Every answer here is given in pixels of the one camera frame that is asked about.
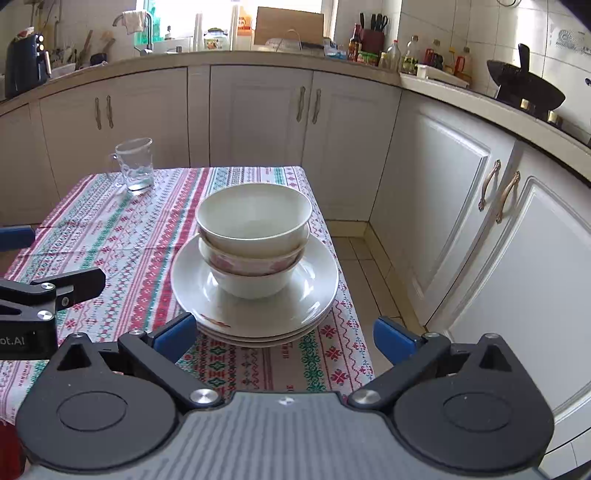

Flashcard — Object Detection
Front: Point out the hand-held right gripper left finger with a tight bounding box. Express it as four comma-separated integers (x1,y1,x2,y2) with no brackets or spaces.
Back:
44,313,227,411

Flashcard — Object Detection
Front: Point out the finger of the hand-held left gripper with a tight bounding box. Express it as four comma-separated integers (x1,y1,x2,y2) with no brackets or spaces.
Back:
0,267,107,321
0,226,36,252

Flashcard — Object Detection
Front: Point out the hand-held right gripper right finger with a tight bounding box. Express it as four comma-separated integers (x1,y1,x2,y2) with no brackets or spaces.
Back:
347,316,536,409

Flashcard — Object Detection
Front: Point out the white plate fruit print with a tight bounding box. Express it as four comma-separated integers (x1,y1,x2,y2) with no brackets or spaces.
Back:
171,233,340,336
203,323,324,349
194,314,333,343

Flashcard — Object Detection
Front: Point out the white ceramic bowl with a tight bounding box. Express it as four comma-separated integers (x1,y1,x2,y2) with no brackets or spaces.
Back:
195,183,314,257
210,261,303,300

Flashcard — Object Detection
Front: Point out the white bowl pink flower print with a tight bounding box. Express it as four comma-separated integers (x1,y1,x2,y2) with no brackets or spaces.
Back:
198,233,311,278

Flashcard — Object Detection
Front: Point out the patterned tablecloth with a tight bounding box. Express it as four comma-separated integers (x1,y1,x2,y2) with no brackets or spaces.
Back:
0,165,376,425

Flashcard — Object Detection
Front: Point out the clear glass mug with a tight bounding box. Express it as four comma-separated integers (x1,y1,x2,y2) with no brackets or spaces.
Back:
108,137,155,193

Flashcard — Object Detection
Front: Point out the wooden spatula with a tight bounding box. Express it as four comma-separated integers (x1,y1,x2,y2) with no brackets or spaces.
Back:
76,30,94,65

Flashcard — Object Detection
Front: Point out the metal kitchen faucet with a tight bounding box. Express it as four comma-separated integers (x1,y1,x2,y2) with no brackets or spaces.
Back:
113,10,155,56

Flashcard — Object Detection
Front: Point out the white cloth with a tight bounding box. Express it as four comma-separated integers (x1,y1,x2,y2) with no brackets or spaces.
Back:
122,10,147,34

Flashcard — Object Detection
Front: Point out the white plastic tray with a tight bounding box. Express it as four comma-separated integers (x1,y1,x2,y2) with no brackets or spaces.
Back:
416,64,472,88

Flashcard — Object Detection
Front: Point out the flower print ceramic jar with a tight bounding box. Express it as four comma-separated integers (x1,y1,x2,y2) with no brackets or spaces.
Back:
203,28,230,51

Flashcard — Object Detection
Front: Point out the clear bottle white cap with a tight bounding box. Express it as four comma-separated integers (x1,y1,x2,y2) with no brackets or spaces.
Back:
401,35,420,75

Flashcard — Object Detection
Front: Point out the red seasoning bottle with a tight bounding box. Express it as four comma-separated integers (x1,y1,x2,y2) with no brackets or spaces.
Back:
424,39,444,70

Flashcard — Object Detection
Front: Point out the black wok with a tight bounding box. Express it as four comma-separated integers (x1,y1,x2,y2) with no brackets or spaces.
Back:
486,44,566,109

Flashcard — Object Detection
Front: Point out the beige kitchen countertop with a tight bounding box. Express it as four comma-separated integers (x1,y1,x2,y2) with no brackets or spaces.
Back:
0,48,591,185

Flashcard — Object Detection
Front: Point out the knife block with knives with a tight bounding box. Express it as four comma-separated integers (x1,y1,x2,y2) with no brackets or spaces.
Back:
359,13,389,55

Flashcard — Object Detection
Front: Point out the white colander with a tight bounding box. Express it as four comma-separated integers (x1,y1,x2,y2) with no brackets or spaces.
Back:
264,30,303,51

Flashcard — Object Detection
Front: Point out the brown cardboard sheet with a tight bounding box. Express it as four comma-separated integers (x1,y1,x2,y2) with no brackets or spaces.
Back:
254,6,325,47

